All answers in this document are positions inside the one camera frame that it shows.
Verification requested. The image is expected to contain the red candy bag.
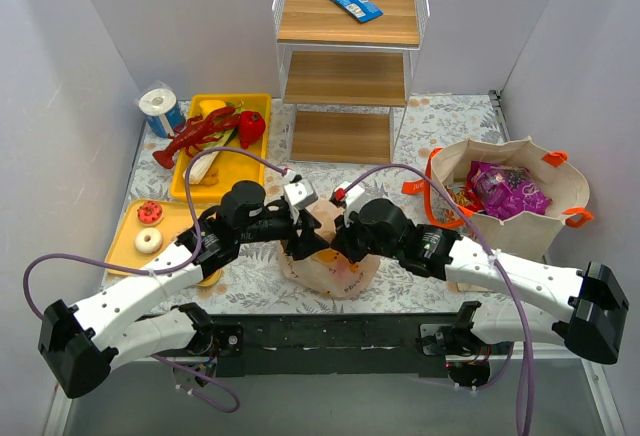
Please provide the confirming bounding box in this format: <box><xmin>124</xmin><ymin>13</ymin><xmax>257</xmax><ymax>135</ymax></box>
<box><xmin>447</xmin><ymin>179</ymin><xmax>484</xmax><ymax>213</ymax></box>

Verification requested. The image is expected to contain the blue snack packet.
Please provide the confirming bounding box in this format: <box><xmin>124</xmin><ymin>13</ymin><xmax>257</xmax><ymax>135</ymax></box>
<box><xmin>331</xmin><ymin>0</ymin><xmax>383</xmax><ymax>23</ymax></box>

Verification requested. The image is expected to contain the purple snack bag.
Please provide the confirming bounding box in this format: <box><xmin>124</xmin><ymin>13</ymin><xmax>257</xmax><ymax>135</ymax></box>
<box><xmin>467</xmin><ymin>161</ymin><xmax>552</xmax><ymax>220</ymax></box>

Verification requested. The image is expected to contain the blue wrapped paper roll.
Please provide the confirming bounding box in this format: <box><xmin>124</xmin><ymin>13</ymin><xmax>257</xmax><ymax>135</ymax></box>
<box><xmin>136</xmin><ymin>81</ymin><xmax>186</xmax><ymax>139</ymax></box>

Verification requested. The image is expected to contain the yellow vegetable bin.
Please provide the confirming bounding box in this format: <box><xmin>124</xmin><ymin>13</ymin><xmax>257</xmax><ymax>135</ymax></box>
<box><xmin>169</xmin><ymin>93</ymin><xmax>271</xmax><ymax>203</ymax></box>

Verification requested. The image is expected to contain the red frosted donut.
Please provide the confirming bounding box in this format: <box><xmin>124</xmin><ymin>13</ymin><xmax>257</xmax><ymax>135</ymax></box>
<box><xmin>136</xmin><ymin>200</ymin><xmax>164</xmax><ymax>226</ymax></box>

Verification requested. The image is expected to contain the white ring donut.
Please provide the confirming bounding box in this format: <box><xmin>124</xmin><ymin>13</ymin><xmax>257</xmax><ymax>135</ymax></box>
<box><xmin>134</xmin><ymin>227</ymin><xmax>163</xmax><ymax>254</ymax></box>

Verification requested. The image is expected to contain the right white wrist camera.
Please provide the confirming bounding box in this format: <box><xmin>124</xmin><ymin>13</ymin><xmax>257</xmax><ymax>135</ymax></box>
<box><xmin>330</xmin><ymin>181</ymin><xmax>368</xmax><ymax>226</ymax></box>

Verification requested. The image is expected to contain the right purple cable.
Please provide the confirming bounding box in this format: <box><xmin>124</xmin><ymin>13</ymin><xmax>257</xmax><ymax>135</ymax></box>
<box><xmin>342</xmin><ymin>163</ymin><xmax>534</xmax><ymax>436</ymax></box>

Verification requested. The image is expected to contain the yellow flat tray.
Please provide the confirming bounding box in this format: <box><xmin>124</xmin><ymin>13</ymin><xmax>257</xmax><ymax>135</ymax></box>
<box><xmin>105</xmin><ymin>199</ymin><xmax>193</xmax><ymax>268</ymax></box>

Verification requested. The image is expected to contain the beige canvas tote bag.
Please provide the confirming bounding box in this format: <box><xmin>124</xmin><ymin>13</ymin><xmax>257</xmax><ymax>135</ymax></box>
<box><xmin>425</xmin><ymin>138</ymin><xmax>593</xmax><ymax>261</ymax></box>

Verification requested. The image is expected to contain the floral table mat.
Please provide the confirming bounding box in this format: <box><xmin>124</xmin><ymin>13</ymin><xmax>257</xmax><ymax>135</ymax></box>
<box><xmin>151</xmin><ymin>95</ymin><xmax>512</xmax><ymax>315</ymax></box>

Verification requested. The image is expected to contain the white leek stalk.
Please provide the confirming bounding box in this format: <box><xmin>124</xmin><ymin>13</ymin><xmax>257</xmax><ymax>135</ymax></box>
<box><xmin>189</xmin><ymin>129</ymin><xmax>237</xmax><ymax>185</ymax></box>

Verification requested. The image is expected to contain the white wire wooden shelf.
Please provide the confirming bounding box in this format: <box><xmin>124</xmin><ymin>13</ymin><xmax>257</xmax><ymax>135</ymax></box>
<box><xmin>272</xmin><ymin>0</ymin><xmax>430</xmax><ymax>164</ymax></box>

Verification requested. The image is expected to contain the banana print plastic bag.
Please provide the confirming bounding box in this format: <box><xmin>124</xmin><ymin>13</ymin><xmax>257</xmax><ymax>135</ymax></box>
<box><xmin>276</xmin><ymin>199</ymin><xmax>381</xmax><ymax>298</ymax></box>

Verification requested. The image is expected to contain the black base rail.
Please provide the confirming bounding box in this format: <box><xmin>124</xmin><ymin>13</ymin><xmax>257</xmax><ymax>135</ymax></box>
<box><xmin>212</xmin><ymin>312</ymin><xmax>464</xmax><ymax>378</ymax></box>

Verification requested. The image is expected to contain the red toy lobster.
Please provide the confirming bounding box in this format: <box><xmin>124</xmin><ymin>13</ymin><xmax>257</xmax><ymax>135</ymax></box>
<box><xmin>153</xmin><ymin>106</ymin><xmax>240</xmax><ymax>169</ymax></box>

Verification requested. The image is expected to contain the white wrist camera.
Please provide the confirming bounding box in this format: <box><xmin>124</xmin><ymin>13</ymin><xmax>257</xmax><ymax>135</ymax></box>
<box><xmin>283</xmin><ymin>168</ymin><xmax>318</xmax><ymax>223</ymax></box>
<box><xmin>330</xmin><ymin>181</ymin><xmax>368</xmax><ymax>226</ymax></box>

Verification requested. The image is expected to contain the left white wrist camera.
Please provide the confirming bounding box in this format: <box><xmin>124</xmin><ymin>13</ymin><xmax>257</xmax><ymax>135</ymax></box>
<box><xmin>283</xmin><ymin>168</ymin><xmax>318</xmax><ymax>223</ymax></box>

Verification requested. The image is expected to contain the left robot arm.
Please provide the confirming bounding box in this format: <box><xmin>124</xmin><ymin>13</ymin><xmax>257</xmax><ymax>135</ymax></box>
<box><xmin>38</xmin><ymin>179</ymin><xmax>328</xmax><ymax>398</ymax></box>

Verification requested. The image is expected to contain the red bell pepper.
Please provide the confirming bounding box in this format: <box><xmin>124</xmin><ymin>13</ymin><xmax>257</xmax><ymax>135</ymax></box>
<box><xmin>237</xmin><ymin>111</ymin><xmax>266</xmax><ymax>149</ymax></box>

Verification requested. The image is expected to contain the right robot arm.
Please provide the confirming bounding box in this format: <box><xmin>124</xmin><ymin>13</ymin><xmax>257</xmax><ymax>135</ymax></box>
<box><xmin>330</xmin><ymin>197</ymin><xmax>629</xmax><ymax>365</ymax></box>

